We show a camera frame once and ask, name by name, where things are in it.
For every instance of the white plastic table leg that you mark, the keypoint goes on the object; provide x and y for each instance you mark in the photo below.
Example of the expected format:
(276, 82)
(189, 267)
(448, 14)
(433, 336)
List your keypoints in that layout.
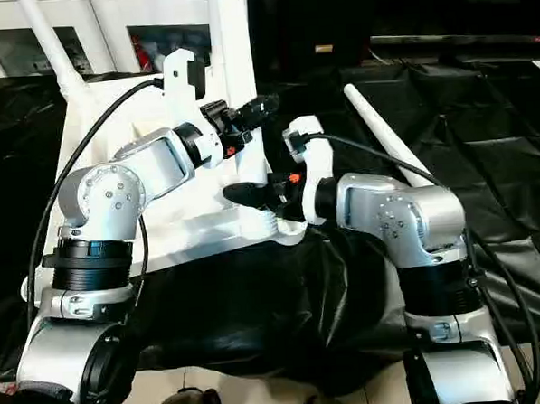
(54, 50)
(213, 19)
(384, 128)
(238, 50)

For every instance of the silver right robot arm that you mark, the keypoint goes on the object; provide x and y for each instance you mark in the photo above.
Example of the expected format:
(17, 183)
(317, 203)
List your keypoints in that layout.
(397, 213)

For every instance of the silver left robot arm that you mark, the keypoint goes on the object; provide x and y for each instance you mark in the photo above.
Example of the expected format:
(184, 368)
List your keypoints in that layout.
(115, 192)

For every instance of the red carton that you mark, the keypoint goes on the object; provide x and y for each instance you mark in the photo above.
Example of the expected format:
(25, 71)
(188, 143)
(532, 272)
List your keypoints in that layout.
(142, 53)

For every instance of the black plastic mat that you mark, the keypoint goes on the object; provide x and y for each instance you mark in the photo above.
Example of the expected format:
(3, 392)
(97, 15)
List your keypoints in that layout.
(258, 311)

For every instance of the white cabinet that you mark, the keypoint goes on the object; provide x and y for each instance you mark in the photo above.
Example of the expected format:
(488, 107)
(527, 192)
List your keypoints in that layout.
(106, 20)

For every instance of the grey metal bar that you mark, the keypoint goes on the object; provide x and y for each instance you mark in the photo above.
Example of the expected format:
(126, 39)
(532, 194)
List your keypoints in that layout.
(470, 38)

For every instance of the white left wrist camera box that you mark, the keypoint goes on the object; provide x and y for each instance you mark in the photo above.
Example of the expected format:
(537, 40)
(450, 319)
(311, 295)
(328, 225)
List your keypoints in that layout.
(183, 89)

